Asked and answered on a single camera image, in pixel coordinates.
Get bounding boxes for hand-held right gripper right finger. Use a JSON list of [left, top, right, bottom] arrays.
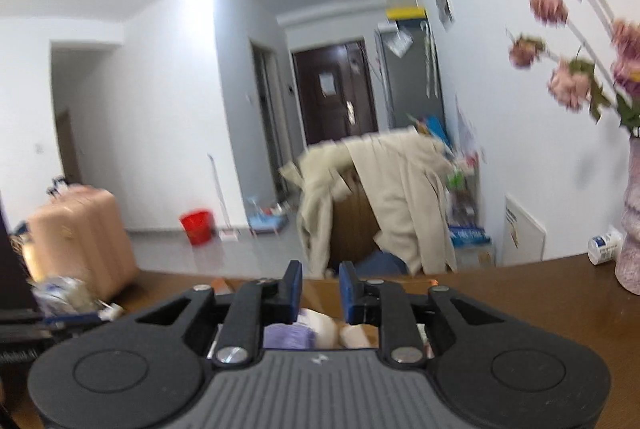
[[339, 261, 507, 368]]

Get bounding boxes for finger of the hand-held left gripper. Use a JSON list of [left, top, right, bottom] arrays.
[[42, 311, 108, 331]]

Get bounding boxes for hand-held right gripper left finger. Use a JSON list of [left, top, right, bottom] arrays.
[[135, 260, 304, 368]]

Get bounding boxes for pink sponge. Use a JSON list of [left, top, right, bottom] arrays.
[[299, 308, 342, 351]]

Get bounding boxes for white foam sponge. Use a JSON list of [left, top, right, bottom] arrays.
[[339, 324, 380, 351]]

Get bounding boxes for purple knit cloth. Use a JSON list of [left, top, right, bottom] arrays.
[[263, 324, 316, 351]]

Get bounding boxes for clear plastic bag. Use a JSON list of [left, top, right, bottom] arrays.
[[31, 276, 101, 316]]

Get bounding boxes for wooden chair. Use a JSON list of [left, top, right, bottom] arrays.
[[327, 169, 407, 280]]

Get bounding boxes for small blue stool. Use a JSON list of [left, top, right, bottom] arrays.
[[247, 204, 291, 238]]

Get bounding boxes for pink suitcase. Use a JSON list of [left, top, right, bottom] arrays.
[[22, 187, 140, 297]]

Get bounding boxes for beige coat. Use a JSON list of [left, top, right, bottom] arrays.
[[278, 129, 458, 278]]

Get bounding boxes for red bucket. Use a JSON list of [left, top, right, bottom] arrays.
[[180, 209, 215, 246]]

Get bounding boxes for blue package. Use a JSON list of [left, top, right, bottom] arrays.
[[449, 225, 492, 249]]

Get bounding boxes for white board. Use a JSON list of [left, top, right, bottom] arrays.
[[501, 194, 546, 266]]

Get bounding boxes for dark brown door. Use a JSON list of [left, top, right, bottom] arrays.
[[291, 39, 379, 146]]

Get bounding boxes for grey refrigerator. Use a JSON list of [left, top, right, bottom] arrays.
[[375, 16, 447, 130]]

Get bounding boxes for white umbrella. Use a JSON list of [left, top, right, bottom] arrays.
[[421, 21, 439, 99]]

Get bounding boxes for white pill bottle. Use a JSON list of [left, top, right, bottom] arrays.
[[587, 230, 624, 266]]

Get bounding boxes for yellow box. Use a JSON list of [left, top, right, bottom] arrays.
[[386, 6, 428, 20]]

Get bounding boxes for pink speckled vase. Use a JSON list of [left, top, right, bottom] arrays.
[[614, 136, 640, 296]]

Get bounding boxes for dried pink roses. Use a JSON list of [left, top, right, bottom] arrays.
[[507, 0, 640, 140]]

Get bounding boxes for wall poster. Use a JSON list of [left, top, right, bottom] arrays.
[[434, 0, 456, 32]]

